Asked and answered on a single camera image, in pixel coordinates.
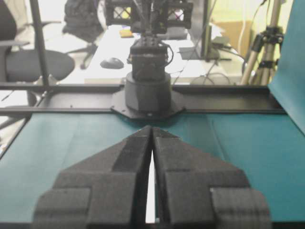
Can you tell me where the black aluminium frame rail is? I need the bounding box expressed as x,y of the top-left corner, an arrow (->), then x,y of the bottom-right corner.
0,83 -> 286,120

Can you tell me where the black office chair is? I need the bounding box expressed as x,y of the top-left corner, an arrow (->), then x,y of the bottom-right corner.
0,0 -> 75,82

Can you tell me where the teal backdrop panel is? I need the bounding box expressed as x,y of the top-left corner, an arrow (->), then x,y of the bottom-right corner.
268,0 -> 305,132

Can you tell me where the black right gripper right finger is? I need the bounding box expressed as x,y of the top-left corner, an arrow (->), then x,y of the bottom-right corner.
152,127 -> 272,229

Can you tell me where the silver camera tripod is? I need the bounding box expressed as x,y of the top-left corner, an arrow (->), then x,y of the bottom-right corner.
240,0 -> 284,86

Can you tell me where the white office desk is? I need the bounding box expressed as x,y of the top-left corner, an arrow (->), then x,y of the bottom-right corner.
84,26 -> 243,85

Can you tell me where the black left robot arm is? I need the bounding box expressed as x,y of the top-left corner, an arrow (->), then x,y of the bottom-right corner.
105,0 -> 193,117

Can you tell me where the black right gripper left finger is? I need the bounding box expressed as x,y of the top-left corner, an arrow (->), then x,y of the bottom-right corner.
32,126 -> 152,229

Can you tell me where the black computer mouse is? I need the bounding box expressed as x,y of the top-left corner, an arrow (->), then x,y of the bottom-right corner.
100,57 -> 124,69

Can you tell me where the black vertical frame post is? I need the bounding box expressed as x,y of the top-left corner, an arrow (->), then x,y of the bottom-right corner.
30,0 -> 50,87

